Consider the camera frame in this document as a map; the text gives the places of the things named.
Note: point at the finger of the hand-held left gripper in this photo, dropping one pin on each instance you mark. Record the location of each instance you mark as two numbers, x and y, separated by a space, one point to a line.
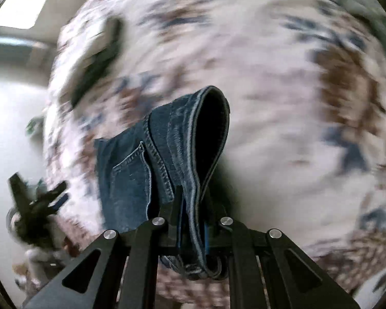
18 191
56 194

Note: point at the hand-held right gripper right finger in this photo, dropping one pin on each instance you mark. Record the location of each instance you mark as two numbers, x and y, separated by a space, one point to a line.
206 236

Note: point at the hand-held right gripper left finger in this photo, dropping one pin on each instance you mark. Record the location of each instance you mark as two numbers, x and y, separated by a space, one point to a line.
177 212

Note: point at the dark blue jeans pants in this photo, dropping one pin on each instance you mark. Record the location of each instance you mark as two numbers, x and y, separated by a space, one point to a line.
180 128

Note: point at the white folded pants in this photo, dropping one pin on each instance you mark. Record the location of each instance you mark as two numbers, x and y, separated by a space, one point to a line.
83 58

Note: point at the grey folded pants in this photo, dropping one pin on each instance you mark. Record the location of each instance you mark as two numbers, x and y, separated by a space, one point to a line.
103 61

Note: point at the green and white bag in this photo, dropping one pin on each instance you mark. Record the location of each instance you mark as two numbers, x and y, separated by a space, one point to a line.
34 125

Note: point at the floral bed blanket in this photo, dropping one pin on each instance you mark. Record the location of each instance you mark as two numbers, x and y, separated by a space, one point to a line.
276 103

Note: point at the large teal pillow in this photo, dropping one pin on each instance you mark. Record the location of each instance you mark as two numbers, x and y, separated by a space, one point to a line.
366 0

